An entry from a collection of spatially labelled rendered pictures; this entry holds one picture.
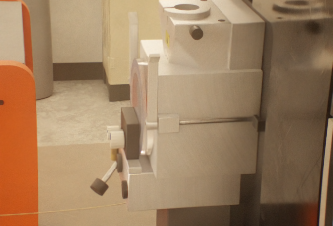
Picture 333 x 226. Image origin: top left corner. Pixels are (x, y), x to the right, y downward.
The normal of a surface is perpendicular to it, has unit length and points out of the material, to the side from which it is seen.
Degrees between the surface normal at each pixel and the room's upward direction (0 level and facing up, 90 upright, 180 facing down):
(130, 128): 90
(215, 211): 90
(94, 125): 0
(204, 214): 90
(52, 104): 0
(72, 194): 0
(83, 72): 90
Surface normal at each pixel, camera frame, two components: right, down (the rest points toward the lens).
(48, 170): 0.03, -0.93
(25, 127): 0.17, 0.37
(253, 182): -0.99, 0.04
